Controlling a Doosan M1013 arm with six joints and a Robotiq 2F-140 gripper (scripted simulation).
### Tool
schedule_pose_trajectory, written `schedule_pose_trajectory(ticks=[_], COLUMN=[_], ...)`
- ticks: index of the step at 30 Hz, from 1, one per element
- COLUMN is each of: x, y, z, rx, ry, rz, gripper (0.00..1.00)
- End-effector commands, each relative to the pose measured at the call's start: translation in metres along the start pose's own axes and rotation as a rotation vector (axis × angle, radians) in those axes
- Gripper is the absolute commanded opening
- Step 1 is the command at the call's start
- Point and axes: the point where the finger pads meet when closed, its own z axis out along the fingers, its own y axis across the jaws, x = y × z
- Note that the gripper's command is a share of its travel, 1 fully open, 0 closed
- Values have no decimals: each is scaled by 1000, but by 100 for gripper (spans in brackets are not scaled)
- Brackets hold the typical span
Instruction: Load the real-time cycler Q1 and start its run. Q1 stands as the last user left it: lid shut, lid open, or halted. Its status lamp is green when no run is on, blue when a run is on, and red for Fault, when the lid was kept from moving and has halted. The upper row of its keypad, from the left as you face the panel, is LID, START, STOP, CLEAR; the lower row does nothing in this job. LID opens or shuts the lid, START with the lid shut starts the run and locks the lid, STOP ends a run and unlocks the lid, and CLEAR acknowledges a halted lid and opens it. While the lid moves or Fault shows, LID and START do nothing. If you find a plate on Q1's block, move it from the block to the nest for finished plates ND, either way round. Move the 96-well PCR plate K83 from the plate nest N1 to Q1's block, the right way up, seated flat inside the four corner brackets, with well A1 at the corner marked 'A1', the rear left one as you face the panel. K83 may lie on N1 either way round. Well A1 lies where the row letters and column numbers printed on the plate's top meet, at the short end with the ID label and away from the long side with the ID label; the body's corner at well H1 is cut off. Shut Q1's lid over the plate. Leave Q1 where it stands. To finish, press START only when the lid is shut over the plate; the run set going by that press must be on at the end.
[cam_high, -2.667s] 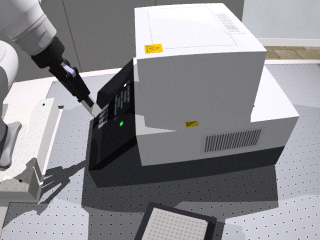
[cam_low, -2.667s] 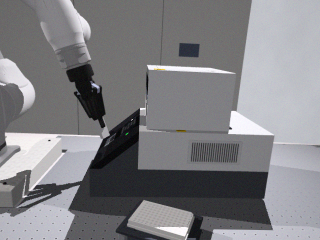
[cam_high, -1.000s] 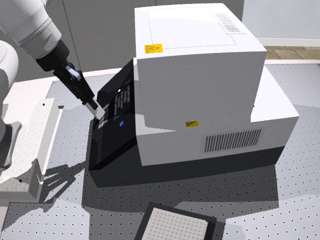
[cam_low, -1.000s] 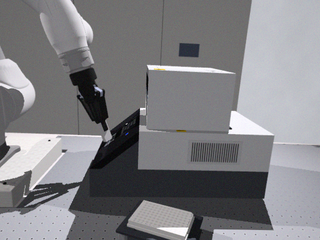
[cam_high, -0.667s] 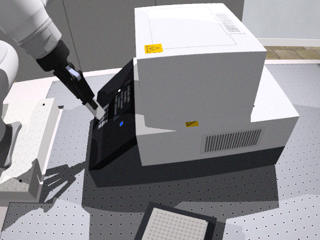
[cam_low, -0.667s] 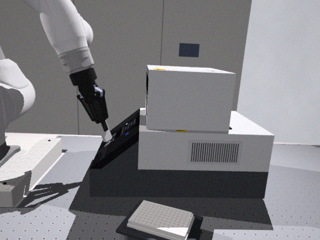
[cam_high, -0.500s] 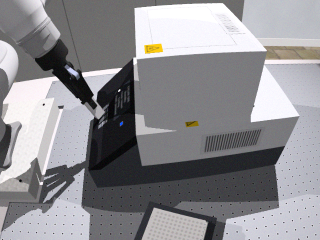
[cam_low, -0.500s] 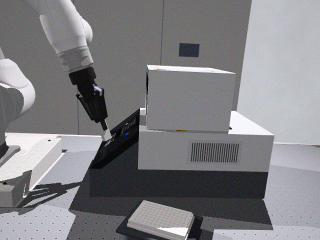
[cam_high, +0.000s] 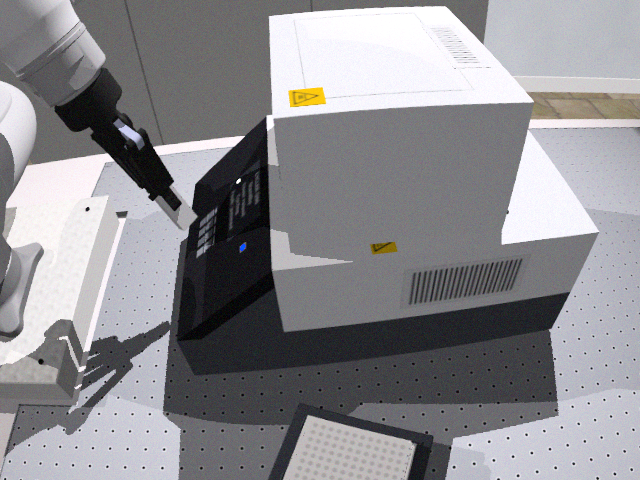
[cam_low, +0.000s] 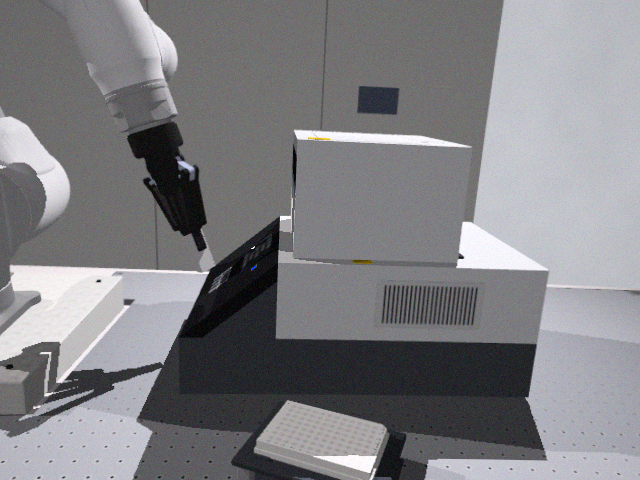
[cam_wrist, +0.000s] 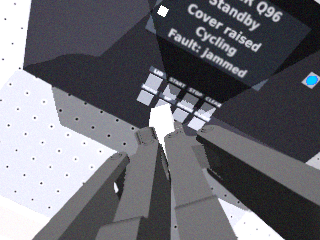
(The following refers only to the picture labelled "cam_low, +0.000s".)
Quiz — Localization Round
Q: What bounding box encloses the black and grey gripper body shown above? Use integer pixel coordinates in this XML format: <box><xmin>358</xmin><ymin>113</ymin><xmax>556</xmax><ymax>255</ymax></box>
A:
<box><xmin>127</xmin><ymin>122</ymin><xmax>185</xmax><ymax>187</ymax></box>

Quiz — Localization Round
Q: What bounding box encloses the white benchtop lab instrument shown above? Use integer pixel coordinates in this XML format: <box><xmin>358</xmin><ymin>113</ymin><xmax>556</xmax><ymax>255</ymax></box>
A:
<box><xmin>179</xmin><ymin>130</ymin><xmax>549</xmax><ymax>398</ymax></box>

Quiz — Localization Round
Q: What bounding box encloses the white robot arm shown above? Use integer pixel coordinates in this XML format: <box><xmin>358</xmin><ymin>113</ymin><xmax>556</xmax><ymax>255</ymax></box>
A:
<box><xmin>0</xmin><ymin>0</ymin><xmax>177</xmax><ymax>336</ymax></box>

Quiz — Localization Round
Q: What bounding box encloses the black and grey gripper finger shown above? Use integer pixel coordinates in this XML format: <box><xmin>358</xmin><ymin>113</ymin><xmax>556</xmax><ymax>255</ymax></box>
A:
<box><xmin>158</xmin><ymin>156</ymin><xmax>216</xmax><ymax>273</ymax></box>
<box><xmin>143</xmin><ymin>168</ymin><xmax>200</xmax><ymax>273</ymax></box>

